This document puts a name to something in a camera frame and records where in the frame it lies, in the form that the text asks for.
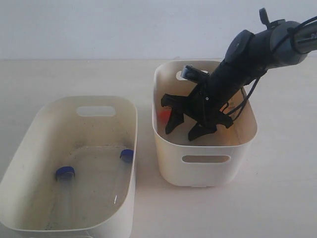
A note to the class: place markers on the blue-capped clear tube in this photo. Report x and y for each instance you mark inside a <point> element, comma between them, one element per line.
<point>65,177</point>
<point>127,156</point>

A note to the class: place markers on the orange-capped clear tube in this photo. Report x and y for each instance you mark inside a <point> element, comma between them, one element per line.
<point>163,116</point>

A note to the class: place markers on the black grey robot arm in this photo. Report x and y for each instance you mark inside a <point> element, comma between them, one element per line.
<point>247,59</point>

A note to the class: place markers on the white plastic bin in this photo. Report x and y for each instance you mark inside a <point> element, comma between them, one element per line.
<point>87,133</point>
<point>211,160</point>

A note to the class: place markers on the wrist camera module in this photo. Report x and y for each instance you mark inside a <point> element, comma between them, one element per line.
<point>192,74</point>

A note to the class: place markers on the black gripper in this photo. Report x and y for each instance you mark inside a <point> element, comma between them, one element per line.
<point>203,104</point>

